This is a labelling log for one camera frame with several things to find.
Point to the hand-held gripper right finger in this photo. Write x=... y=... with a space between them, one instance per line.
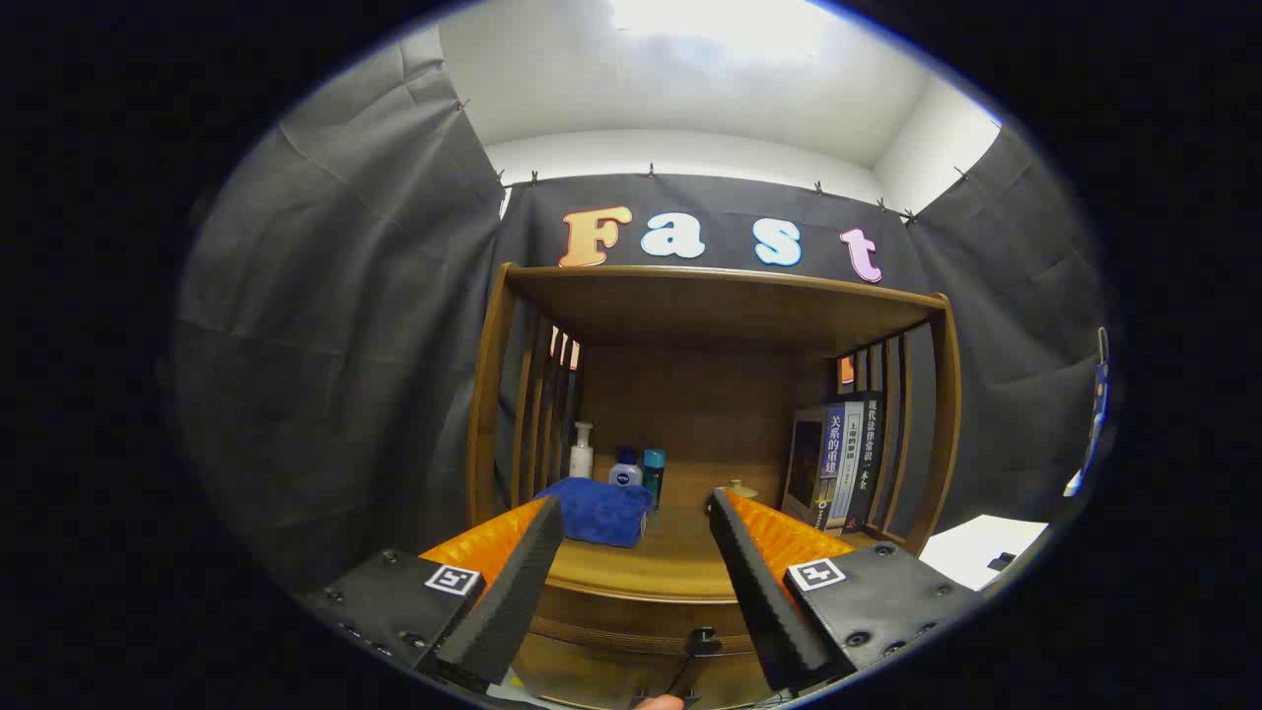
x=759 y=592

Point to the colourful printed bag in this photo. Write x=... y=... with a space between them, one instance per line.
x=1099 y=394

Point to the wooden countertop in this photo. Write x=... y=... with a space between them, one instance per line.
x=651 y=567

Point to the white side cabinet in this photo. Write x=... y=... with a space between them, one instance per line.
x=976 y=547

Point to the beige lidded teacup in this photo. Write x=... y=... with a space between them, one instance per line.
x=741 y=490

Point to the blue spine book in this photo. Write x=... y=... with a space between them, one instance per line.
x=804 y=463

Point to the white pump bottle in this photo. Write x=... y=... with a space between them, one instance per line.
x=581 y=461

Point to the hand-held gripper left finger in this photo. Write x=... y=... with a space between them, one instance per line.
x=508 y=592

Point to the wooden cabinet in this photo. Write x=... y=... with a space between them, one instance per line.
x=710 y=306

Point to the teal bottle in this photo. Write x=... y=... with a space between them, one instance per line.
x=654 y=473

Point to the wooden drawer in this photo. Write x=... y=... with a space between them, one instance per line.
x=611 y=621

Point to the white bottle with blue cap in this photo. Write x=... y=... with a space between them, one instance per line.
x=625 y=475

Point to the white spine book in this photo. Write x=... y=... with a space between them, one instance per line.
x=850 y=463

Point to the blue towel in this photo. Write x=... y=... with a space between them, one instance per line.
x=601 y=513

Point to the black spine book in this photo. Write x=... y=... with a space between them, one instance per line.
x=873 y=463

